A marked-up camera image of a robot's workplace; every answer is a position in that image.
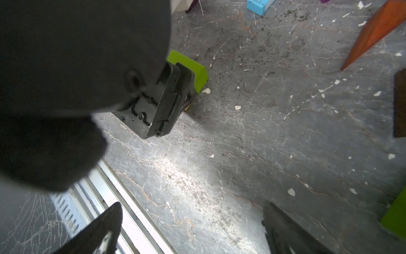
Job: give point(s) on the orange red wedge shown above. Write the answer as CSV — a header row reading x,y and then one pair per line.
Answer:
x,y
388,17

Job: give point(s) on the purple wedge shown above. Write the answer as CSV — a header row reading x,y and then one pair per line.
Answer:
x,y
193,3

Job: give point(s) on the light blue long block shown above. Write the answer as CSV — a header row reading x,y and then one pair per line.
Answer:
x,y
259,7

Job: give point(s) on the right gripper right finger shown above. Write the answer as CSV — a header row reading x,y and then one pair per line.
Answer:
x,y
285,236

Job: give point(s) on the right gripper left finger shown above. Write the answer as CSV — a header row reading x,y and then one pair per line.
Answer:
x,y
100,236

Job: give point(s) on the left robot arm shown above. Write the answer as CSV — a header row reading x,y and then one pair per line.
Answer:
x,y
64,61

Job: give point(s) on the metal front rail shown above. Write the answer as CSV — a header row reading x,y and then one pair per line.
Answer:
x,y
93,195

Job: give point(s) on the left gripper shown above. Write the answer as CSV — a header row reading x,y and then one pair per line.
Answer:
x,y
150,116

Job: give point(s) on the green block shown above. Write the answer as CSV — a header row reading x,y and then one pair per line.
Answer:
x,y
200,71
394,220

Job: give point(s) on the brown wedge flat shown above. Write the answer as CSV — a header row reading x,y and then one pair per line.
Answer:
x,y
399,117

